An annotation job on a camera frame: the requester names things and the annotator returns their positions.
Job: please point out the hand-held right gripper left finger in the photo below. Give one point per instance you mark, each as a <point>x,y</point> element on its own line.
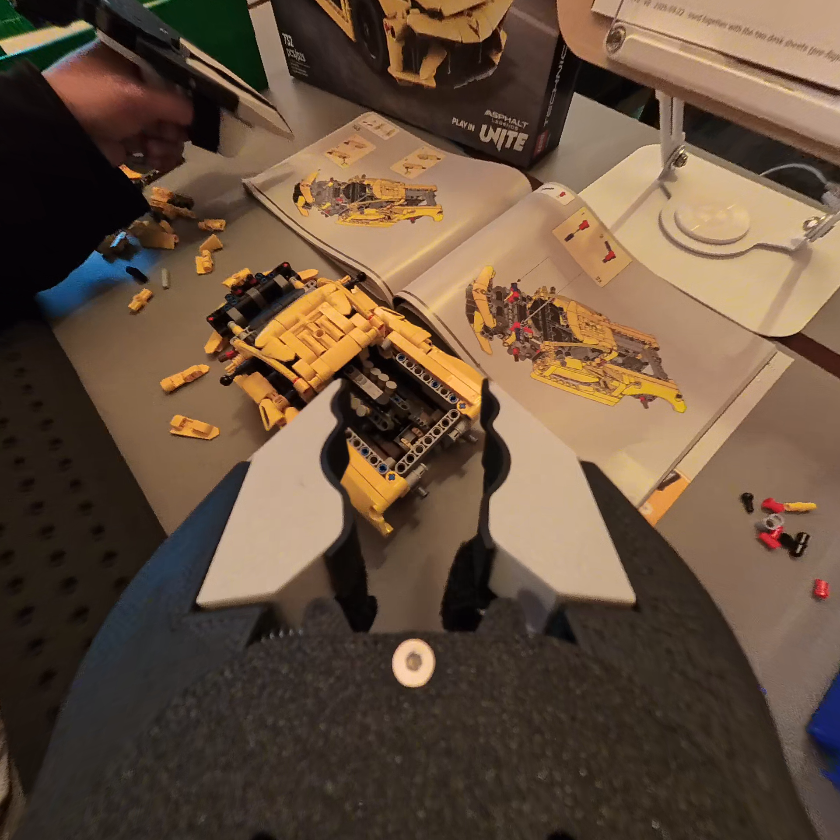
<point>275,525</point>

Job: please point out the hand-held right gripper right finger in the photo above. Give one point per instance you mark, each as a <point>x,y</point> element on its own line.
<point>558,525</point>

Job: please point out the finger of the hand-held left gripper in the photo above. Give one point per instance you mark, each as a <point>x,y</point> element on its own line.
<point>229,75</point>
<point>262,121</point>

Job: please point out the yellow toy brick car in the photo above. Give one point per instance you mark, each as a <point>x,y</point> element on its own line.
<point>315,328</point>

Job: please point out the grey desk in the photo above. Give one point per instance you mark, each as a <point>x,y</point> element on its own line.
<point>722,590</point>

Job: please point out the person's left hand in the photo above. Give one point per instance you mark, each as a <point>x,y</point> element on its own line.
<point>118,111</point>

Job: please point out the green plastic bin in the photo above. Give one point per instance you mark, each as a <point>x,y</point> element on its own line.
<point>223,39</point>

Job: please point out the toy car set cardboard box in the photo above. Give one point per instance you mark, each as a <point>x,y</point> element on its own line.
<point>341,79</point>

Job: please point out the pile of yellow brick parts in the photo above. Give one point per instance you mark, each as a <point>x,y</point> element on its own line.
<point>154,233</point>

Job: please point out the small black pin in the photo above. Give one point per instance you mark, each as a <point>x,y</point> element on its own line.
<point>136,274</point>

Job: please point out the small cluster of coloured pins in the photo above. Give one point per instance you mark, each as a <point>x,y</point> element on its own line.
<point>771,538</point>

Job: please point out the short yellow brick beam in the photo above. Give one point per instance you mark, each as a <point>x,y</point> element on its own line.
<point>140,300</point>

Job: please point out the open instruction booklet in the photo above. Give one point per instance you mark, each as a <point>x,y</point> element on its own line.
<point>689,295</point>

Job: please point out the blue plastic bin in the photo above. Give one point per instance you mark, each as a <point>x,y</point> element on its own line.
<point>827,728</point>

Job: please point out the printed instruction sheet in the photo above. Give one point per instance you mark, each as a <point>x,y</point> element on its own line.
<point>722,39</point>

